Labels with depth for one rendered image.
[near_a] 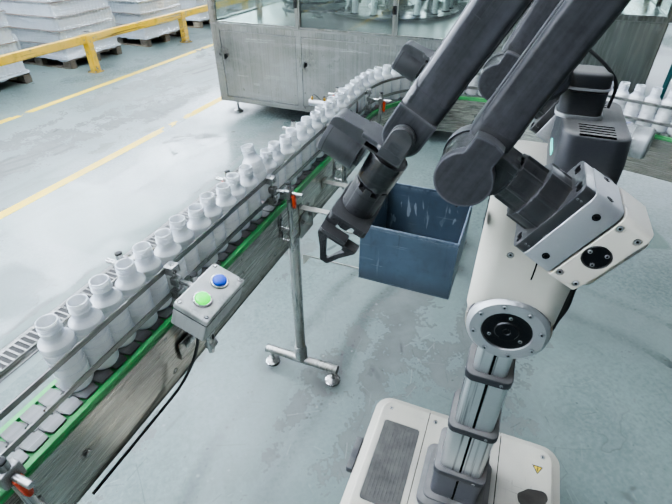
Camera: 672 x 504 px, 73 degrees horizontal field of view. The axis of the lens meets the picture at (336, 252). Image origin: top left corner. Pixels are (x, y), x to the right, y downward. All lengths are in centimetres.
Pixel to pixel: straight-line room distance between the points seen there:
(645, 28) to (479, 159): 560
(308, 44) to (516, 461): 384
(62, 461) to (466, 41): 93
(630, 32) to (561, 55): 556
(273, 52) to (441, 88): 425
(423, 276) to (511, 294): 60
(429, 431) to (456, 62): 139
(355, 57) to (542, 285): 376
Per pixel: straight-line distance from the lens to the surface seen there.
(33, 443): 99
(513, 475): 175
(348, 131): 66
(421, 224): 174
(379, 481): 165
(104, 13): 827
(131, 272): 101
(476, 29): 58
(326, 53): 456
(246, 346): 236
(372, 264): 151
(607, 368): 258
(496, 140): 60
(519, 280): 89
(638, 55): 621
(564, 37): 58
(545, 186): 63
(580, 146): 78
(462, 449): 140
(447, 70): 60
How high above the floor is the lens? 173
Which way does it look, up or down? 36 degrees down
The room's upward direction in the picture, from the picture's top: straight up
